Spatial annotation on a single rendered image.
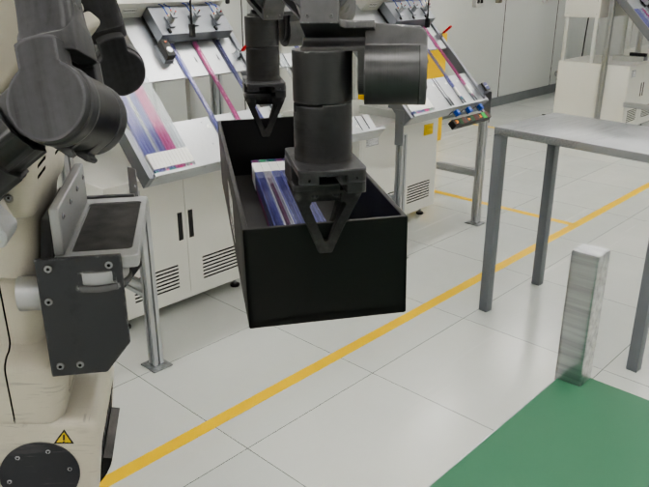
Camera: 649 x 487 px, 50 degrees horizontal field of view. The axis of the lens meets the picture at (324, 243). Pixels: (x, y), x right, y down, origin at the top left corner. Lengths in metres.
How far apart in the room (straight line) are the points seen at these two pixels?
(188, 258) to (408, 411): 1.17
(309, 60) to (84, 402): 0.61
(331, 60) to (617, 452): 0.45
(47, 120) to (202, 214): 2.33
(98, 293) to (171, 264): 2.07
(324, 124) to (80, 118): 0.22
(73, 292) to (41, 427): 0.21
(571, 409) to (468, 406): 1.72
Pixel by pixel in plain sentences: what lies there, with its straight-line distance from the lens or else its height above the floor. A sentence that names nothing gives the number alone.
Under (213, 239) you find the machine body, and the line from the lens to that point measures 3.08.
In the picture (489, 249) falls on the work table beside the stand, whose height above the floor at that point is 0.29.
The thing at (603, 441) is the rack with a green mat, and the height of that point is 0.95.
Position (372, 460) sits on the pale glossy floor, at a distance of 2.21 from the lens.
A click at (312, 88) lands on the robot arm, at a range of 0.66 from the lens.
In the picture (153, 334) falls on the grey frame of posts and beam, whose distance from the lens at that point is 2.64.
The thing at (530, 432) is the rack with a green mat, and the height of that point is 0.95.
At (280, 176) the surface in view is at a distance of 1.13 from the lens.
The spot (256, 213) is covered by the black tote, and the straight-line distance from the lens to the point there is 1.07.
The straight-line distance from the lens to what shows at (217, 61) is 2.93.
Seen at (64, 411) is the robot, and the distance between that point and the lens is 1.04.
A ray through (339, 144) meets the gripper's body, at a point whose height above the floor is 1.21.
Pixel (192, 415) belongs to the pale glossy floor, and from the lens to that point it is 2.43.
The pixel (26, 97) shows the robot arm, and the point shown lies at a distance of 0.71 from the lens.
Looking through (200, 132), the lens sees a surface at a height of 0.81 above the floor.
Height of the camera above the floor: 1.36
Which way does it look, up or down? 21 degrees down
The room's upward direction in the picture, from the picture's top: straight up
